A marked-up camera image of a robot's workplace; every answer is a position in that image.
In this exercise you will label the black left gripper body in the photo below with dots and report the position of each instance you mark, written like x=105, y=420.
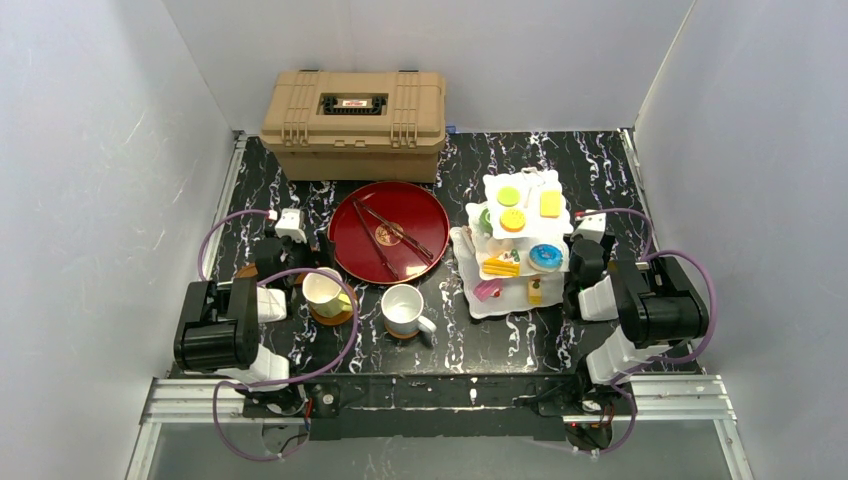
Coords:
x=291, y=249

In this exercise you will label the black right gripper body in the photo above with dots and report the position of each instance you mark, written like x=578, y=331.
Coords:
x=584, y=252

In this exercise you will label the blue frosted donut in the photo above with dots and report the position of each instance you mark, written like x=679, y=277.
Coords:
x=545, y=258

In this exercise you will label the yellow rectangular cake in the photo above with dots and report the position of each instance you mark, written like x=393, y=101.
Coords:
x=534, y=291

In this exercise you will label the pale yellow mug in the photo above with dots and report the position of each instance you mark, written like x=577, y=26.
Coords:
x=322, y=284

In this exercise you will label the orange square cake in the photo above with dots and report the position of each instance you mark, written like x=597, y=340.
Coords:
x=550, y=204

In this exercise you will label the white three-tier cake stand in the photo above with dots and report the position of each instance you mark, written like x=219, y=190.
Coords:
x=469, y=243

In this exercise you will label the orange round cookie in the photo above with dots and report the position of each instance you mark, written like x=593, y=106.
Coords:
x=512, y=220

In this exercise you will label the white round cake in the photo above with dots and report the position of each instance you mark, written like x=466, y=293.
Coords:
x=496, y=247

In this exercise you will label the yellow triangular cake slice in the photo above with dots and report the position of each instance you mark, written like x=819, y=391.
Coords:
x=503, y=265

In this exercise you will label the pink rectangular cake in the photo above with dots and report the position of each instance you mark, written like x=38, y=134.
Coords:
x=488, y=289

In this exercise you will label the green round macaron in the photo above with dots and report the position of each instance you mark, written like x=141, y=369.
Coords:
x=508, y=196

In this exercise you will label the white mug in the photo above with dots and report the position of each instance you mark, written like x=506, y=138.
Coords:
x=402, y=307

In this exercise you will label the black tongs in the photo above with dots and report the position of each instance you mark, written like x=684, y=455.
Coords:
x=391, y=231

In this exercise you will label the small light wooden coaster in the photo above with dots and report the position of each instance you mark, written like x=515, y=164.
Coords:
x=403, y=336

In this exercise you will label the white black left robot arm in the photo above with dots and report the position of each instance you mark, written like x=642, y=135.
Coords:
x=218, y=328

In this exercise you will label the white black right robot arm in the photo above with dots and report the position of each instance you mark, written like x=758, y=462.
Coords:
x=658, y=303

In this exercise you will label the dark brown coaster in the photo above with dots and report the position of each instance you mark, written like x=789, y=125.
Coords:
x=246, y=272

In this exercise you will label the round red tray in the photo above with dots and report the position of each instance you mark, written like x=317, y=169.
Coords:
x=413, y=208

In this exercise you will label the tan plastic toolbox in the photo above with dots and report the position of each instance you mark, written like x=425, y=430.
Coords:
x=331, y=126

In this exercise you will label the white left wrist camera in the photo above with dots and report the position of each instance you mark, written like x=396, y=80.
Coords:
x=288, y=223

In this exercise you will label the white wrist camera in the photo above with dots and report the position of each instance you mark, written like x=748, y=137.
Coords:
x=288, y=223
x=590, y=225

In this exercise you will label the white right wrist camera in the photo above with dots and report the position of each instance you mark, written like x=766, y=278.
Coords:
x=590, y=225

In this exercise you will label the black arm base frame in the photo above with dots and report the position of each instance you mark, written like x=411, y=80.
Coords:
x=540, y=406

